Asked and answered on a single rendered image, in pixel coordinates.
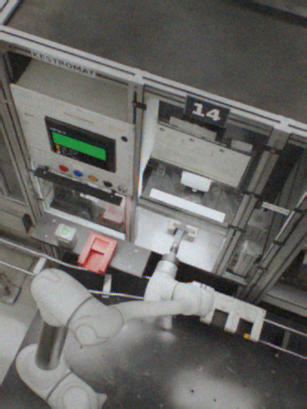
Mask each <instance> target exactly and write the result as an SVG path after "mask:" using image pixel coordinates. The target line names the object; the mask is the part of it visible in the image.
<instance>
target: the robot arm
mask: <svg viewBox="0 0 307 409"><path fill-rule="evenodd" d="M186 226H187V225H186V224H183V223H180V226H179V227H178V230H177V233H176V235H175V239H174V241H173V242H172V246H171V247H170V251H169V252H170V253H165V254H164V255H163V258H162V260H161V261H160V262H159V263H158V264H157V267H156V269H155V271H154V273H153V276H152V277H151V278H150V280H149V282H148V285H147V290H146V292H145V296H144V301H129V302H123V303H121V304H117V305H111V306H105V305H103V304H102V303H100V302H99V301H98V300H96V298H95V297H94V296H92V295H91V294H90V292H89V291H88V290H87V289H86V288H84V287H83V286H82V285H81V284H80V283H79V282H78V281H77V280H75V279H74V278H72V277H71V276H70V275H69V274H68V273H66V272H64V271H61V270H59V269H56V268H53V267H52V268H45V269H44V270H43V271H42V272H40V273H39V274H38V275H37V276H36V278H35V279H34V280H33V282H32V285H31V291H32V294H33V297H34V299H35V300H36V301H37V304H38V307H39V310H40V312H41V316H42V317H43V321H42V326H41V331H40V335H39V339H38V343H32V344H30V345H27V346H26V347H25V348H24V349H23V350H22V351H21V352H20V353H19V354H18V355H17V357H16V370H17V372H18V374H19V376H20V377H21V379H22V380H23V381H24V382H25V383H26V384H27V385H28V386H29V387H30V388H31V389H32V390H33V391H34V392H35V393H36V394H37V395H38V396H40V397H41V398H43V399H44V400H45V401H46V402H47V403H48V404H49V405H50V406H51V407H52V408H53V409H101V408H102V406H103V404H104V402H105V401H106V400H107V395H105V394H99V393H94V392H93V389H92V388H91V387H90V386H88V385H87V384H86V383H85V382H83V381H82V380H81V379H80V378H79V377H78V376H77V375H75V374H74V373H73V372H72V371H71V370H70V369H68V365H67V363H66V359H65V355H64V353H63V348H64V345H65V342H66V339H67V336H68V333H69V330H70V331H71V332H72V333H73V335H74V337H75V339H76V341H78V342H79V343H80V344H82V345H85V346H96V345H100V344H103V343H104V342H106V341H110V340H112V339H113V338H114V337H116V335H117V334H118V333H119V332H120V331H121V329H122V327H123V325H124V324H125V323H126V321H127V320H129V319H132V318H137V317H147V316H158V315H170V314H178V313H183V314H185V315H189V314H208V313H210V312H211V311H212V309H213V305H214V300H215V299H214V297H213V295H212V294H211V293H210V292H209V291H208V290H206V289H204V288H198V287H196V286H192V285H188V284H183V283H179V282H176V281H174V279H175V272H176V270H177V264H178V263H179V258H178V257H176V256H175V255H177V254H178V249H179V246H180V243H181V240H182V239H183V238H182V237H183V235H184V234H185V231H186Z"/></svg>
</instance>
